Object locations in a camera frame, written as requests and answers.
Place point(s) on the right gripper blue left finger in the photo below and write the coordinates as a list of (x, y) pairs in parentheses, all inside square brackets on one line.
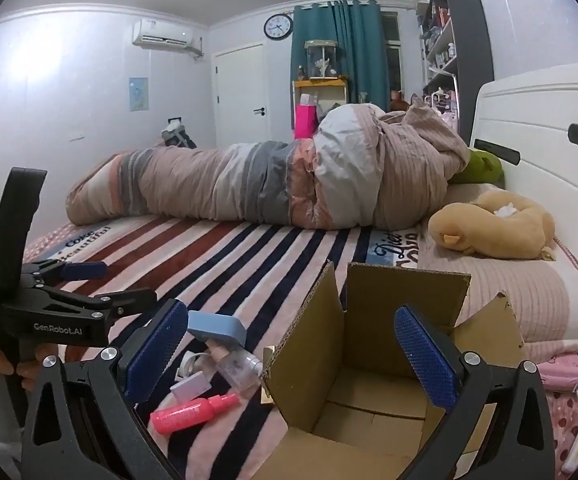
[(146, 353)]

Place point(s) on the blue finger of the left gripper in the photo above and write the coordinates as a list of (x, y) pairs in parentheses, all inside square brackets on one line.
[(83, 270)]

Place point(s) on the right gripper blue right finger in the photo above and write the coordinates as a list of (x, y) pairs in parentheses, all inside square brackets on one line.
[(432, 356)]

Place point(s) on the white usb hub adapter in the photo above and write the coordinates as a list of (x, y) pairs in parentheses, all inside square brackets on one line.
[(192, 377)]

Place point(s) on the pink spray bottle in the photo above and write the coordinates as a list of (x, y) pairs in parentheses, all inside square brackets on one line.
[(192, 413)]

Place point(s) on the light blue rectangular case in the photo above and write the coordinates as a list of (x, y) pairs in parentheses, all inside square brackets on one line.
[(224, 329)]

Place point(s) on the clear bottle with beige cap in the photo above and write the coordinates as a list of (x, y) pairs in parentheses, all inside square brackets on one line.
[(240, 368)]

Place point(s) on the brown cardboard box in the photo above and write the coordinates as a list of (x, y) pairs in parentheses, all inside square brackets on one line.
[(353, 406)]

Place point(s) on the pink pouch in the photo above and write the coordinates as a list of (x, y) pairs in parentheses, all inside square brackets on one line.
[(560, 373)]

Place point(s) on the pink ribbed pillow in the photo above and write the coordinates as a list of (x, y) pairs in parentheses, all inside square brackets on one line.
[(543, 294)]

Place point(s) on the striped fleece blanket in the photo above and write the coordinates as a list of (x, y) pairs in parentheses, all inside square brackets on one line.
[(260, 274)]

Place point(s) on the tan plush toy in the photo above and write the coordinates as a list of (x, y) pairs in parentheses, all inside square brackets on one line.
[(497, 224)]

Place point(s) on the rolled striped pink duvet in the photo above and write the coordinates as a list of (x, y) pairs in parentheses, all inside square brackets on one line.
[(362, 167)]

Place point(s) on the white door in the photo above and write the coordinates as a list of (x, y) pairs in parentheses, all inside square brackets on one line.
[(241, 100)]

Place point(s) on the white air conditioner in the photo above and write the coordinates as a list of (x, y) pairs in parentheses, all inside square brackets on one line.
[(161, 35)]

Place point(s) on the pink gift bag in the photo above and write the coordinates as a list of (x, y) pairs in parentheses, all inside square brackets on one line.
[(306, 121)]

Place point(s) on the yellow shelf table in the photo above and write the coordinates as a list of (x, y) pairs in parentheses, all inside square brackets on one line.
[(323, 94)]

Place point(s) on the dark bookshelf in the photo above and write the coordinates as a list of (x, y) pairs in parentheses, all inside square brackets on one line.
[(457, 57)]

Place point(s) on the glass fish tank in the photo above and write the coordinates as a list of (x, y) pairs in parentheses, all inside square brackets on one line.
[(321, 59)]

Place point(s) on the teal curtain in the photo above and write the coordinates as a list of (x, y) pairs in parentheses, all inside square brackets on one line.
[(356, 27)]

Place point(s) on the blue wall poster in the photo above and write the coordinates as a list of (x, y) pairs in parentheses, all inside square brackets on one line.
[(138, 94)]

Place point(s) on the round wall clock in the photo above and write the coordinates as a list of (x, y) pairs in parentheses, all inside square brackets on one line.
[(278, 27)]

